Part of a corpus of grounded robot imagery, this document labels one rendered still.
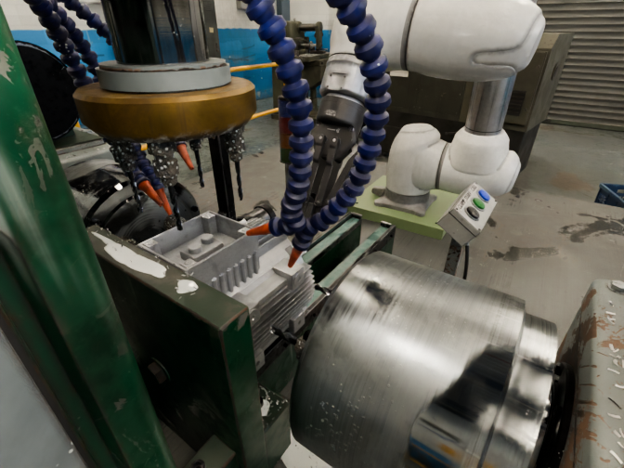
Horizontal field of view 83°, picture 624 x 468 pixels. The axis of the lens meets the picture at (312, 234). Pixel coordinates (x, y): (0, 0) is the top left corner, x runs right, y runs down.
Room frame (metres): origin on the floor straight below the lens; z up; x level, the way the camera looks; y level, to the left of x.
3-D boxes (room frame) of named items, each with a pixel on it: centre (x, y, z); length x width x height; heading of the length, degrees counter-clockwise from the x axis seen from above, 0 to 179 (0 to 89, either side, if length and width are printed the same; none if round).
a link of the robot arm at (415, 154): (1.15, -0.35, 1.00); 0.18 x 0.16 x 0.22; 60
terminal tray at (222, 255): (0.40, 0.15, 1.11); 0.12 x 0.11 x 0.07; 145
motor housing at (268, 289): (0.44, 0.13, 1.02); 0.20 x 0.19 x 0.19; 145
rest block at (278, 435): (0.31, 0.08, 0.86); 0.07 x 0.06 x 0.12; 55
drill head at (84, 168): (0.62, 0.40, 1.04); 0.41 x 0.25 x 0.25; 55
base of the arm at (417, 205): (1.17, -0.33, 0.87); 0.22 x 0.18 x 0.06; 58
